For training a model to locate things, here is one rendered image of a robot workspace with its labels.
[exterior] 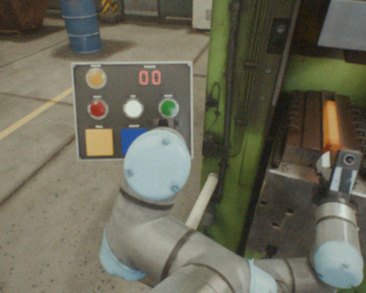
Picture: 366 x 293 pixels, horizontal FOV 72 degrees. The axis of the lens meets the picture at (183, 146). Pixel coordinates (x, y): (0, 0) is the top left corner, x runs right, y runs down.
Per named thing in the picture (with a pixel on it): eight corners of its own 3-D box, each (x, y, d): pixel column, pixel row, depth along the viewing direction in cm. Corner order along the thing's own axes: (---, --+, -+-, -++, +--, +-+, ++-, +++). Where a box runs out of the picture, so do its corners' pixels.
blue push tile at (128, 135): (148, 154, 73) (147, 128, 72) (121, 155, 73) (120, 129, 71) (148, 153, 75) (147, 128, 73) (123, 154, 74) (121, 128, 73)
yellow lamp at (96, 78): (100, 89, 70) (97, 74, 67) (87, 86, 71) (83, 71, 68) (108, 85, 72) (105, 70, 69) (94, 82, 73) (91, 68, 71)
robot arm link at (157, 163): (108, 196, 28) (132, 122, 27) (127, 172, 38) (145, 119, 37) (176, 218, 28) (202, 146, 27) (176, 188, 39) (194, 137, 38)
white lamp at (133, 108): (138, 119, 71) (136, 105, 68) (124, 116, 72) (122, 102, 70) (144, 114, 73) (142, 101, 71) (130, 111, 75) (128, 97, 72)
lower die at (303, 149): (351, 178, 74) (363, 156, 69) (280, 160, 80) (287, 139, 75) (341, 112, 104) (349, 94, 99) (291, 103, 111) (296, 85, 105)
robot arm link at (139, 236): (146, 313, 28) (179, 224, 27) (82, 257, 33) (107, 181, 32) (180, 283, 35) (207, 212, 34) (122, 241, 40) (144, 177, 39)
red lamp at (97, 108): (102, 119, 71) (99, 106, 68) (89, 116, 72) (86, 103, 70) (109, 115, 73) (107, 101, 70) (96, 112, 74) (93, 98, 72)
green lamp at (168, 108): (173, 119, 71) (173, 105, 69) (159, 115, 73) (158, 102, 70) (178, 113, 73) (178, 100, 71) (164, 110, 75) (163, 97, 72)
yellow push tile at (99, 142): (113, 155, 72) (111, 129, 71) (87, 155, 72) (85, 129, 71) (115, 154, 74) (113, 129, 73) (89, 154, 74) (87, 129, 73)
